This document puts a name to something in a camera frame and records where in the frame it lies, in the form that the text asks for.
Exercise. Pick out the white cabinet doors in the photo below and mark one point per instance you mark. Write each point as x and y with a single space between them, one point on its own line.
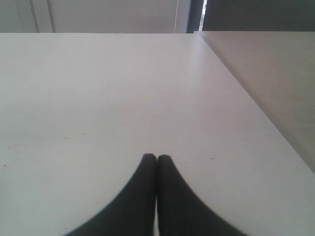
94 16

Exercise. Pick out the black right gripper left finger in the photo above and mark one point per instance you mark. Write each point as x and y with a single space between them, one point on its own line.
132 211

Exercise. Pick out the dark window frame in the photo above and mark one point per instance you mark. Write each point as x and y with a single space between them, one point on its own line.
253 15

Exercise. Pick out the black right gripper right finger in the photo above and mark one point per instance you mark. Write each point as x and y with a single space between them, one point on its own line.
179 210

